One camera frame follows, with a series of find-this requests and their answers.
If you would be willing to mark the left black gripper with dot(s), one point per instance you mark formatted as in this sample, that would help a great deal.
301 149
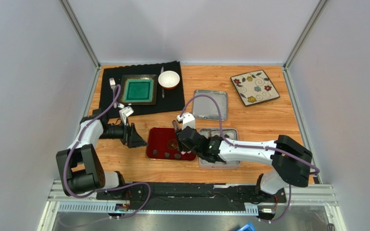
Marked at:
130 138

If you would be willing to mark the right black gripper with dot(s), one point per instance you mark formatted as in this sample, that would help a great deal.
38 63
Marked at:
182 140

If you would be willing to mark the red lacquer tray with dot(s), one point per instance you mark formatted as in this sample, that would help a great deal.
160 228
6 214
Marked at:
164 140

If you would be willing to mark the silver tin with paper cups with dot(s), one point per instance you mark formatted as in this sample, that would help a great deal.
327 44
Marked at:
230 133

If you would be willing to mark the pink handled metal tongs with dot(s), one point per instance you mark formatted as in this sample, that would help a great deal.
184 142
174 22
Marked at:
175 125

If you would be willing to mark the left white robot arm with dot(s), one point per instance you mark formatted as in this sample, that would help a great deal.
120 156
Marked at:
79 166

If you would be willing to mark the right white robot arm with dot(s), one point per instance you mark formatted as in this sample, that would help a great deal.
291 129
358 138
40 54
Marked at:
291 162

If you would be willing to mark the silver tin lid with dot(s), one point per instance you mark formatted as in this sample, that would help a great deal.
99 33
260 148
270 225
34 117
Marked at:
204 107

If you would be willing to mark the green square plate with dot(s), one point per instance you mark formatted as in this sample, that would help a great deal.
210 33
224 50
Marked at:
138 89

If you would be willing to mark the black cloth placemat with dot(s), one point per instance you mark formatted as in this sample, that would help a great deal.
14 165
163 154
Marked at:
173 99

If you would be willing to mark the silver fork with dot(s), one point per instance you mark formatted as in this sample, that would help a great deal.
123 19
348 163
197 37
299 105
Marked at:
112 85

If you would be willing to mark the white bowl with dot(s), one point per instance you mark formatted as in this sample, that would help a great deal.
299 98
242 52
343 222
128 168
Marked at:
169 79

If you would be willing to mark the silver knife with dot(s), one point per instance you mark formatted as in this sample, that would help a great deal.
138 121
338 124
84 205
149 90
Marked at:
162 89

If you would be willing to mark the floral square plate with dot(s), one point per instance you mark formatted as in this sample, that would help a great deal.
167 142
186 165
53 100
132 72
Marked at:
254 87

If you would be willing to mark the blue plastic bin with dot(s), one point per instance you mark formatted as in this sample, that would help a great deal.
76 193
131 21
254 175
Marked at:
247 227

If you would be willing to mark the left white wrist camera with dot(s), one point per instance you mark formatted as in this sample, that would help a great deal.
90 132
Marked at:
124 112

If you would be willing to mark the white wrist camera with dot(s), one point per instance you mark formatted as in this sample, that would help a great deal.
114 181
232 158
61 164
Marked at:
187 120
124 112

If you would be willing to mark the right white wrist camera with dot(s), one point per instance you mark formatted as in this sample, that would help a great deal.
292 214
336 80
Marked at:
187 120

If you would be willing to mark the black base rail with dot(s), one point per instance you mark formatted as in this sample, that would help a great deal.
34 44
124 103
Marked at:
192 198

